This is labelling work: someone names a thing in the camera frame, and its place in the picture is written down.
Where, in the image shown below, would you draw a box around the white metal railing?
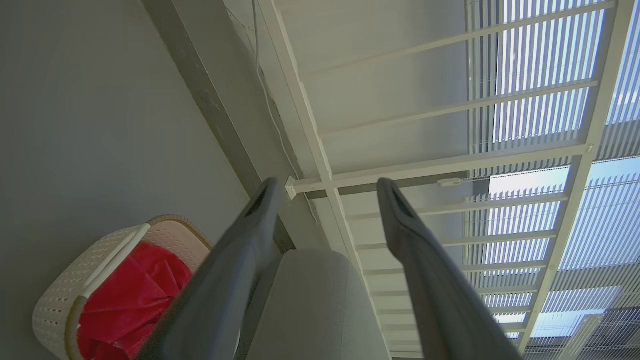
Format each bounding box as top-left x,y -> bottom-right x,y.
257,0 -> 636,359

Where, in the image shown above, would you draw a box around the white perforated laundry basket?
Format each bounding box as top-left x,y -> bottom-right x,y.
32,214 -> 213,360

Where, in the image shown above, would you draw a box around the thin white cable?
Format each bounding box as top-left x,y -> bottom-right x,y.
251,0 -> 319,227

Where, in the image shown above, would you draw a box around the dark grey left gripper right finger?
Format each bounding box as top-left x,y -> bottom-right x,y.
376,177 -> 525,360

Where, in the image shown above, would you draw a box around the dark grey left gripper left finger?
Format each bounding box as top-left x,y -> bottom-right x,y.
134,177 -> 282,360

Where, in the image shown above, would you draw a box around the grey fabric ottoman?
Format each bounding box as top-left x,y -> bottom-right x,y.
246,249 -> 391,360

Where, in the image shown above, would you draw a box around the white vertical window blinds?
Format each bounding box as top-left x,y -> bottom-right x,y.
465,0 -> 640,360

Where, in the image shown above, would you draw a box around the red knitted garment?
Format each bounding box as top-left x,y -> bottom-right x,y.
77,242 -> 194,360

